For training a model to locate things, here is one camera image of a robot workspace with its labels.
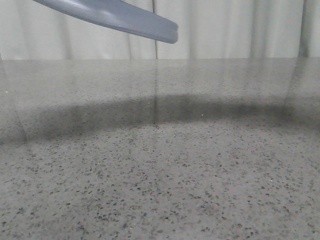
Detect light blue slipper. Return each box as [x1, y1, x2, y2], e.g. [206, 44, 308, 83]
[37, 0, 179, 44]

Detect pale grey-green curtain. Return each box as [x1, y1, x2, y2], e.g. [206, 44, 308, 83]
[0, 0, 320, 60]

